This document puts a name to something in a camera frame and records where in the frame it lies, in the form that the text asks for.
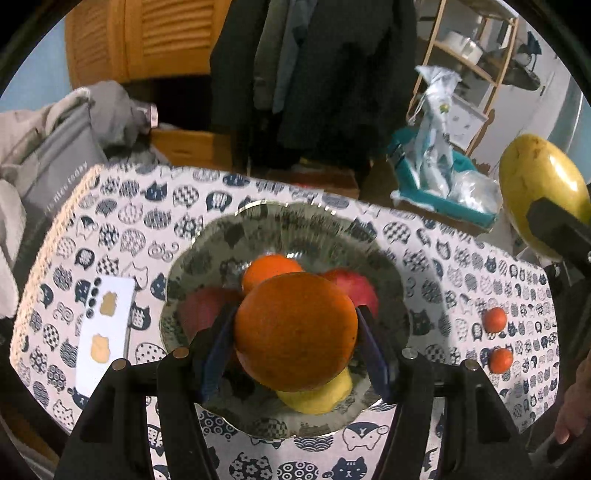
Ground wooden shelf rack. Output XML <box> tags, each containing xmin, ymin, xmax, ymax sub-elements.
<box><xmin>405</xmin><ymin>0</ymin><xmax>521</xmax><ymax>155</ymax></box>

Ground cat print tablecloth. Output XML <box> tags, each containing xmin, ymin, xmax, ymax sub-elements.
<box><xmin>11</xmin><ymin>164</ymin><xmax>561</xmax><ymax>480</ymax></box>

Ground grey blue hanging garment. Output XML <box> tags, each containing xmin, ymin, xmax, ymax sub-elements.
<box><xmin>253</xmin><ymin>0</ymin><xmax>306</xmax><ymax>114</ymax></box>

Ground dark hanging jackets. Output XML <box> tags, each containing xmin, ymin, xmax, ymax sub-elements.
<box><xmin>210</xmin><ymin>0</ymin><xmax>419</xmax><ymax>160</ymax></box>

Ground light grey garment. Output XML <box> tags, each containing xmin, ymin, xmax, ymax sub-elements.
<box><xmin>0</xmin><ymin>80</ymin><xmax>155</xmax><ymax>319</ymax></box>

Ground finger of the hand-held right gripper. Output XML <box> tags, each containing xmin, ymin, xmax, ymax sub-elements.
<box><xmin>526</xmin><ymin>196</ymin><xmax>591</xmax><ymax>278</ymax></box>

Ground person's right hand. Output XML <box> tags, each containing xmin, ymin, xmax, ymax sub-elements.
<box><xmin>555</xmin><ymin>364</ymin><xmax>591</xmax><ymax>445</ymax></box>

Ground white printed plastic bag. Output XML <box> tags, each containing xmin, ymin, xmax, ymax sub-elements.
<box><xmin>407</xmin><ymin>65</ymin><xmax>463</xmax><ymax>195</ymax></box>

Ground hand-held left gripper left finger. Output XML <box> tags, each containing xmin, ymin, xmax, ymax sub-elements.
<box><xmin>53</xmin><ymin>306</ymin><xmax>239</xmax><ymax>480</ymax></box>

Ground white sticker card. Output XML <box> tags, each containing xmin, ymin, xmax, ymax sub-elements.
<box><xmin>75</xmin><ymin>276</ymin><xmax>136</xmax><ymax>398</ymax></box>

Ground white printed box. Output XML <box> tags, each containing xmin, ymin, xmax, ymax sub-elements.
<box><xmin>444</xmin><ymin>95</ymin><xmax>489</xmax><ymax>149</ymax></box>

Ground grey tote bag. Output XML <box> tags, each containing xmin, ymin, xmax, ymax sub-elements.
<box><xmin>17</xmin><ymin>99</ymin><xmax>108</xmax><ymax>224</ymax></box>

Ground small tangerine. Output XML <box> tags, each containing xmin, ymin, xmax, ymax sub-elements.
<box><xmin>482</xmin><ymin>307</ymin><xmax>509</xmax><ymax>334</ymax></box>
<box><xmin>489</xmin><ymin>347</ymin><xmax>515</xmax><ymax>374</ymax></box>

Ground white pot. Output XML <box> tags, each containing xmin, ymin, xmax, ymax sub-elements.
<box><xmin>444</xmin><ymin>30</ymin><xmax>484</xmax><ymax>64</ymax></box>

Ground dark red apple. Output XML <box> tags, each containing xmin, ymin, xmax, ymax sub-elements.
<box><xmin>179</xmin><ymin>287</ymin><xmax>243</xmax><ymax>344</ymax></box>

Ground large orange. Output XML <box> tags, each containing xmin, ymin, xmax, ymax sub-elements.
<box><xmin>234</xmin><ymin>272</ymin><xmax>359</xmax><ymax>392</ymax></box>

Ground yellow lemon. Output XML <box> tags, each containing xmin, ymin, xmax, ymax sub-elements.
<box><xmin>276</xmin><ymin>367</ymin><xmax>354</xmax><ymax>415</ymax></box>

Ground clear plastic bag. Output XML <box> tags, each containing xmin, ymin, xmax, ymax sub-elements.
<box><xmin>449</xmin><ymin>170</ymin><xmax>502</xmax><ymax>216</ymax></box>

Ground teal cardboard box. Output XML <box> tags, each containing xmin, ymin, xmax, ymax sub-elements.
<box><xmin>387</xmin><ymin>128</ymin><xmax>502</xmax><ymax>229</ymax></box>

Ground clear glass fluted plate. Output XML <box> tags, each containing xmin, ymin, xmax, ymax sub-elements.
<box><xmin>159</xmin><ymin>200</ymin><xmax>411</xmax><ymax>439</ymax></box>

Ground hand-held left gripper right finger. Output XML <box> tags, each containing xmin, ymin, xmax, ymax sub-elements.
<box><xmin>355</xmin><ymin>307</ymin><xmax>530</xmax><ymax>480</ymax></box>

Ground wooden louvered cabinet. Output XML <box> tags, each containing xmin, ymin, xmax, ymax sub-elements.
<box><xmin>65</xmin><ymin>0</ymin><xmax>232</xmax><ymax>89</ymax></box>

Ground yellow mango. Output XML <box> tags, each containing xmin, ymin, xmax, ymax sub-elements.
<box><xmin>499</xmin><ymin>134</ymin><xmax>591</xmax><ymax>262</ymax></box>

